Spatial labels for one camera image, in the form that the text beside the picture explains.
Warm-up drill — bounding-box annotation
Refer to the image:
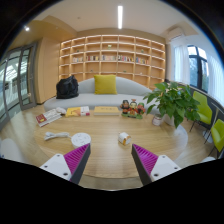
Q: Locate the yellow cushion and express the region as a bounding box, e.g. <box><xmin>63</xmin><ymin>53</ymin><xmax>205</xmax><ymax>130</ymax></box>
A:
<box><xmin>93</xmin><ymin>74</ymin><xmax>118</xmax><ymax>95</ymax></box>

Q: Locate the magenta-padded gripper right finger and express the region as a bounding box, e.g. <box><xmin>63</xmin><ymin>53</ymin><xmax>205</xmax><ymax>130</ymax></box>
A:
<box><xmin>130</xmin><ymin>143</ymin><xmax>183</xmax><ymax>186</ymax></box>

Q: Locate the white and gold charger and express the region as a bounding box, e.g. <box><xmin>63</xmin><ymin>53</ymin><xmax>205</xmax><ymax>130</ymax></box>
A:
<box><xmin>117</xmin><ymin>131</ymin><xmax>132</xmax><ymax>146</ymax></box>

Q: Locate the small white jar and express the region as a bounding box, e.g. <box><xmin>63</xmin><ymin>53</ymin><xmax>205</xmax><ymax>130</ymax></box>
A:
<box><xmin>152</xmin><ymin>113</ymin><xmax>164</xmax><ymax>127</ymax></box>

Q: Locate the red and white magazine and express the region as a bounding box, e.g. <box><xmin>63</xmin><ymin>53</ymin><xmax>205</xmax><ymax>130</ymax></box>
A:
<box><xmin>35</xmin><ymin>108</ymin><xmax>63</xmax><ymax>128</ymax></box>

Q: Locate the green chair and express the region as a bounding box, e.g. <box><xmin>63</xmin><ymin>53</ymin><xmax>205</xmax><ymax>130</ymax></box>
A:
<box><xmin>203</xmin><ymin>118</ymin><xmax>224</xmax><ymax>158</ymax></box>
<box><xmin>189</xmin><ymin>90</ymin><xmax>214</xmax><ymax>134</ymax></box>

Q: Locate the colourful figurine set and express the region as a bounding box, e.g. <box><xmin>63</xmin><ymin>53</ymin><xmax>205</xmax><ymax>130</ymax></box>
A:
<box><xmin>119</xmin><ymin>98</ymin><xmax>147</xmax><ymax>120</ymax></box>

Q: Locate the grey framed glass door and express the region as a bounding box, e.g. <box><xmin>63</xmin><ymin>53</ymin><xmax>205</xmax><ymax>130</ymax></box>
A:
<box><xmin>0</xmin><ymin>42</ymin><xmax>38</xmax><ymax>129</ymax></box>

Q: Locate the plain yellow book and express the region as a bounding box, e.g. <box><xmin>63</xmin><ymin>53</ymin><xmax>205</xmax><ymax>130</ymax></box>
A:
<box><xmin>93</xmin><ymin>106</ymin><xmax>121</xmax><ymax>117</ymax></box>

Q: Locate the dark framed window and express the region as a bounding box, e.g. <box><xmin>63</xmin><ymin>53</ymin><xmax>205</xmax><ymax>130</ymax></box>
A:
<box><xmin>187</xmin><ymin>45</ymin><xmax>210</xmax><ymax>93</ymax></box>

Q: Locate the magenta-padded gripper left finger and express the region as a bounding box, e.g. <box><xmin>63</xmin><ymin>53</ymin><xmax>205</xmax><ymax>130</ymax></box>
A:
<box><xmin>39</xmin><ymin>143</ymin><xmax>92</xmax><ymax>185</ymax></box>

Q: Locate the potted green plant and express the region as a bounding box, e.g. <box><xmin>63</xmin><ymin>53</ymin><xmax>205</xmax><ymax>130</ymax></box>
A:
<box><xmin>143</xmin><ymin>81</ymin><xmax>202</xmax><ymax>130</ymax></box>

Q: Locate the round white power strip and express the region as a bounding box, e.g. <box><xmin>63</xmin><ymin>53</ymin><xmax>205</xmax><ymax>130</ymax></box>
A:
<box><xmin>70</xmin><ymin>132</ymin><xmax>92</xmax><ymax>149</ymax></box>

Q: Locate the wooden shelf unit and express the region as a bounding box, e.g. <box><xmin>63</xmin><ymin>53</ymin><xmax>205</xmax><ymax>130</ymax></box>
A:
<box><xmin>58</xmin><ymin>34</ymin><xmax>167</xmax><ymax>90</ymax></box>

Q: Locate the long ceiling light strip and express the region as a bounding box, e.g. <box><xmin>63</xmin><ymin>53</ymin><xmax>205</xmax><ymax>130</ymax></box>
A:
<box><xmin>117</xmin><ymin>5</ymin><xmax>124</xmax><ymax>30</ymax></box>

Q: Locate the white paper packet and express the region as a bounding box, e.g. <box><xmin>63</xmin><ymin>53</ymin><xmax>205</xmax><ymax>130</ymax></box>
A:
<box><xmin>54</xmin><ymin>106</ymin><xmax>67</xmax><ymax>116</ymax></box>

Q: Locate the light grey curved sofa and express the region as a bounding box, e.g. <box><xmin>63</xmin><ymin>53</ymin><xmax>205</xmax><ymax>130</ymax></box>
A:
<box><xmin>43</xmin><ymin>76</ymin><xmax>159</xmax><ymax>113</ymax></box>

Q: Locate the white power strip cable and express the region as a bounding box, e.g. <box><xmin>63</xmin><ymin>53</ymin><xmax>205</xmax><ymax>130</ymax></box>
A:
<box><xmin>43</xmin><ymin>131</ymin><xmax>73</xmax><ymax>141</ymax></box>

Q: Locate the white air conditioner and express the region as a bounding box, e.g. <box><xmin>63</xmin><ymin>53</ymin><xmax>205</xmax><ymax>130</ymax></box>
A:
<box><xmin>166</xmin><ymin>27</ymin><xmax>186</xmax><ymax>43</ymax></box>

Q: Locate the white chair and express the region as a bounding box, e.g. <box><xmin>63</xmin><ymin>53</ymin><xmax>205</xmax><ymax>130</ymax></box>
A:
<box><xmin>0</xmin><ymin>138</ymin><xmax>27</xmax><ymax>164</ymax></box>

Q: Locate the black bag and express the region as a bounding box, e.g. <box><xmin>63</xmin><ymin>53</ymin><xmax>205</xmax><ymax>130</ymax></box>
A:
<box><xmin>55</xmin><ymin>75</ymin><xmax>80</xmax><ymax>100</ymax></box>

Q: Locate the white sheer curtain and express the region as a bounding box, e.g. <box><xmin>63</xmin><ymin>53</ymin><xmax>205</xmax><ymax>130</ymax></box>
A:
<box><xmin>173</xmin><ymin>44</ymin><xmax>191</xmax><ymax>84</ymax></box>
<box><xmin>207</xmin><ymin>54</ymin><xmax>224</xmax><ymax>108</ymax></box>

